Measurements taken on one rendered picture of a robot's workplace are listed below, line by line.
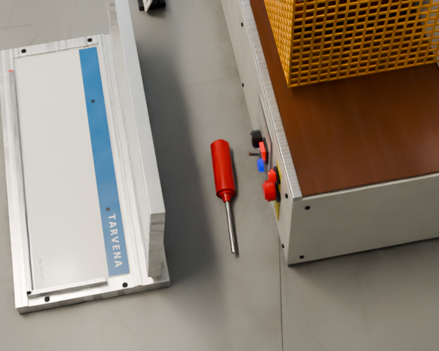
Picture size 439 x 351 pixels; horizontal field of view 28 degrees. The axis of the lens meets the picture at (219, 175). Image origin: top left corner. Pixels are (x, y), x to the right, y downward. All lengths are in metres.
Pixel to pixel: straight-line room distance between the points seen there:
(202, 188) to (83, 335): 0.27
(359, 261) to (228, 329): 0.21
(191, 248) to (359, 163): 0.29
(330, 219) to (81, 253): 0.35
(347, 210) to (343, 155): 0.07
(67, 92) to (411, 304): 0.60
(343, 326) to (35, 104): 0.57
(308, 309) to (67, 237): 0.34
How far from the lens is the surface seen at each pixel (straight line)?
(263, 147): 1.16
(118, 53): 1.30
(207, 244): 1.23
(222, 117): 1.33
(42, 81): 1.38
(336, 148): 1.07
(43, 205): 1.26
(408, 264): 1.23
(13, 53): 1.43
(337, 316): 1.19
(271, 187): 1.13
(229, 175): 1.25
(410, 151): 1.08
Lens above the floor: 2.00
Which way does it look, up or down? 60 degrees down
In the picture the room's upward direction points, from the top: 4 degrees counter-clockwise
